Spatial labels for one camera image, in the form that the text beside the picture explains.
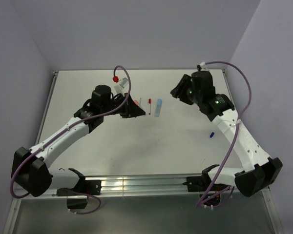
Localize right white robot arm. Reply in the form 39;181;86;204
170;70;283;197

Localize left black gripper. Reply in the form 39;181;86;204
101;93;145;118

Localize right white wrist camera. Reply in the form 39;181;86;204
197;62;209;72

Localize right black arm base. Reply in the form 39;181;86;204
183;175;228;193

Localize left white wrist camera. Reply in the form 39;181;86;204
112;76;128;94

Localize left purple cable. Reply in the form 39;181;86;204
9;65;132;198

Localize light blue pen cap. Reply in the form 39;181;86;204
157;98;162;105

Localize clear blue highlighter pen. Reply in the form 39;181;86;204
154;104;162;117

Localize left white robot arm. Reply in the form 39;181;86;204
10;85;146;197

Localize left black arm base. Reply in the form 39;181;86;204
71;179;102;195

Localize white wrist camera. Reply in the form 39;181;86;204
112;76;128;94
197;62;209;72

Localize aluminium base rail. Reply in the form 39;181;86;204
43;170;271;199

